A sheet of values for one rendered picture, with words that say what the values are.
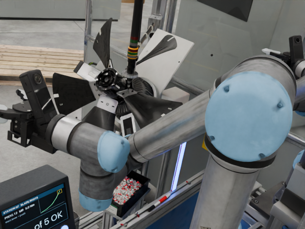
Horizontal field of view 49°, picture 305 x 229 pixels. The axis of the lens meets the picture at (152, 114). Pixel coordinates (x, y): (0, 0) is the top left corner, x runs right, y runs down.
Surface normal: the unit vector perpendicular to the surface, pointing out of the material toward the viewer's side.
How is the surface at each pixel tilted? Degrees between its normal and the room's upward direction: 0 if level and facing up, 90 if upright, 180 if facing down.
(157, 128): 62
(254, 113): 82
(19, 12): 90
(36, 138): 82
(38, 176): 15
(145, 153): 104
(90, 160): 91
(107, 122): 54
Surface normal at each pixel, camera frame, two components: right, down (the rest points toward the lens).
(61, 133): -0.26, -0.20
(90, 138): -0.14, -0.47
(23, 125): -0.40, 0.26
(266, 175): -0.69, 0.26
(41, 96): 0.88, -0.23
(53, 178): -0.05, -0.95
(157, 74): -0.44, -0.36
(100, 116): 0.29, -0.14
